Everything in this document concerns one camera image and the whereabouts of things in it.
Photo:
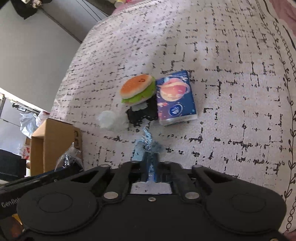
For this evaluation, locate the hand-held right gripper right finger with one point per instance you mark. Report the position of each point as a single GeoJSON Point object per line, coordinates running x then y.
{"type": "Point", "coordinates": [155, 171]}

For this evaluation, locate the hamburger plush toy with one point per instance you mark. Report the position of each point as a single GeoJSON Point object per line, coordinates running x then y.
{"type": "Point", "coordinates": [136, 87]}

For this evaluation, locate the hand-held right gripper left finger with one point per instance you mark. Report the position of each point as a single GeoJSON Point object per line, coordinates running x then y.
{"type": "Point", "coordinates": [145, 166]}

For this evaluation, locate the large white plastic bag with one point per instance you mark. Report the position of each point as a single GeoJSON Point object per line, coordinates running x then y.
{"type": "Point", "coordinates": [27, 125]}

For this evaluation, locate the white black patterned blanket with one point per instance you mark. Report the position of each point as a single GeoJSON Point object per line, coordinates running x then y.
{"type": "Point", "coordinates": [208, 46]}

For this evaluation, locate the clear plastic bag with black item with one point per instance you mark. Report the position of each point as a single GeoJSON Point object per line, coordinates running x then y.
{"type": "Point", "coordinates": [69, 160]}

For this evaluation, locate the cardboard box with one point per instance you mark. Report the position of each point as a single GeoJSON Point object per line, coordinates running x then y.
{"type": "Point", "coordinates": [55, 143]}

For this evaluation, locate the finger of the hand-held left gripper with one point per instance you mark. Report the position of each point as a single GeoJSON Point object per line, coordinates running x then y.
{"type": "Point", "coordinates": [57, 177]}

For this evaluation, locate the grey door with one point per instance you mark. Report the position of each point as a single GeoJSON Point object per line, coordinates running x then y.
{"type": "Point", "coordinates": [76, 16]}

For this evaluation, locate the hanging dark clothes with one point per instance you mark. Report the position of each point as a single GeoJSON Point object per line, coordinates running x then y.
{"type": "Point", "coordinates": [30, 7]}

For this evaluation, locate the blue planet print tissue pack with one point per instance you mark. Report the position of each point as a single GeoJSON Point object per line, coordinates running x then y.
{"type": "Point", "coordinates": [175, 99]}

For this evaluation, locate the blue plush toy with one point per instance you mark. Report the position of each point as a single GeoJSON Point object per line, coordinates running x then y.
{"type": "Point", "coordinates": [148, 143]}

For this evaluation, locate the black cloth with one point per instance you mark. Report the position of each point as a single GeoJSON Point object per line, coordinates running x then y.
{"type": "Point", "coordinates": [141, 117]}

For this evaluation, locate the small white plastic bag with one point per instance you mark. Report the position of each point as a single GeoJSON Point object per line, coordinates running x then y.
{"type": "Point", "coordinates": [42, 117]}

